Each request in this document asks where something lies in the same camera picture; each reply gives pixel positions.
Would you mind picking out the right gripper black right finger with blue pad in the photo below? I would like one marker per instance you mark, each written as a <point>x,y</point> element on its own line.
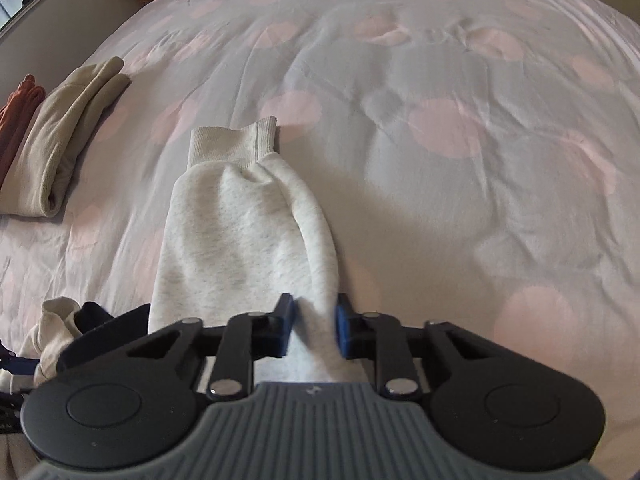
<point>402,356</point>

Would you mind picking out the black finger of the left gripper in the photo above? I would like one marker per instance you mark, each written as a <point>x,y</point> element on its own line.
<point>16,382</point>

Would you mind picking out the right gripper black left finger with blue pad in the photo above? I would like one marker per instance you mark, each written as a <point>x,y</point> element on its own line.
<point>183,348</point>

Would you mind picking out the light grey printed sweatshirt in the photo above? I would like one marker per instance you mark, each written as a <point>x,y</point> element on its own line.
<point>242,229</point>

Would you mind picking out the folded beige garment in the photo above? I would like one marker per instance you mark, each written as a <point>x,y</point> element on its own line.
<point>38,179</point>

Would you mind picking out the pink polka dot bedspread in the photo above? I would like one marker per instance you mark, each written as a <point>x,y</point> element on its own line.
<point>477,160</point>

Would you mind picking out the folded rust orange garment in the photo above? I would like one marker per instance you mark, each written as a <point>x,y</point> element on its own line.
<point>16,115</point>

